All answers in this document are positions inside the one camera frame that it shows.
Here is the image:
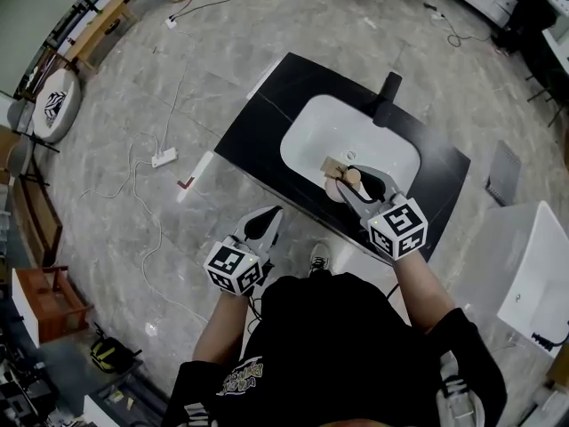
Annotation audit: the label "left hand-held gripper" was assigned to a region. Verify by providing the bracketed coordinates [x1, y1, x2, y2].
[203, 205, 285, 297]

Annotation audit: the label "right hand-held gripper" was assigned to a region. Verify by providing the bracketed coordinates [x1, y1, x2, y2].
[336, 165, 429, 262]

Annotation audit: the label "person's right forearm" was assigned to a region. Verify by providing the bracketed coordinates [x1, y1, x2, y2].
[393, 249, 457, 335]

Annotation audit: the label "person's left forearm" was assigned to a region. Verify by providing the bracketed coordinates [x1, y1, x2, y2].
[192, 287, 251, 364]

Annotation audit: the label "white sink basin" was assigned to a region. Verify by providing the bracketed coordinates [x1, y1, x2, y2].
[279, 94, 421, 204]

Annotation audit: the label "black countertop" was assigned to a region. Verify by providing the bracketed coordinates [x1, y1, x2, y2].
[213, 52, 471, 264]

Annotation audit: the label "person's white shoe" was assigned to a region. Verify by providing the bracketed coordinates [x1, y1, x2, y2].
[308, 241, 333, 278]

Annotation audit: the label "gray perforated panel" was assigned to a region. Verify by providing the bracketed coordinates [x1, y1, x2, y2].
[486, 139, 522, 207]

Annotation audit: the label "person's black shirt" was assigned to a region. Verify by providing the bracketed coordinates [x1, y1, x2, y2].
[162, 271, 508, 427]

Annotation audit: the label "white rectangular tub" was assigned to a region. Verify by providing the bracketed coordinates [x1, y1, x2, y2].
[453, 200, 569, 359]

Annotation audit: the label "black yellow bag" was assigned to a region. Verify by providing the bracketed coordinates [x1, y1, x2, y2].
[90, 321, 144, 375]

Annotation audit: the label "black chair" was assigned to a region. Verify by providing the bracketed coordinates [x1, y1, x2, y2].
[526, 67, 569, 128]

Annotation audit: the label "brown wooden cabinet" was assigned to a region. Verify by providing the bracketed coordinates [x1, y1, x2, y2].
[12, 157, 64, 269]

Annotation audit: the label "white round pouf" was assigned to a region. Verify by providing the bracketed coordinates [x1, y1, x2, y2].
[33, 68, 83, 145]

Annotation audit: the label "dark cabinet white top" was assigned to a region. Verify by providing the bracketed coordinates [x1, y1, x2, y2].
[517, 28, 569, 84]

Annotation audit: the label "zebra striped cushion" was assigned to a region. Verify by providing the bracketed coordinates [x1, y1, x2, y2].
[43, 90, 68, 128]

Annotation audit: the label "gray chair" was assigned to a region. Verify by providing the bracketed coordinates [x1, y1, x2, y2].
[6, 98, 61, 180]

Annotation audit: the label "low wooden table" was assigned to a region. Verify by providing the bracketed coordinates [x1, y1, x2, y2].
[65, 0, 140, 73]

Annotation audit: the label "white floor cable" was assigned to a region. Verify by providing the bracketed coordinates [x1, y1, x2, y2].
[78, 131, 210, 325]
[159, 24, 196, 150]

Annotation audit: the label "black floor cable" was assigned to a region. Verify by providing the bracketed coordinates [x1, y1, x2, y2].
[424, 1, 493, 48]

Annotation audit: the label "white black backpack strap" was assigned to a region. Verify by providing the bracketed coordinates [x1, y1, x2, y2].
[435, 350, 486, 427]

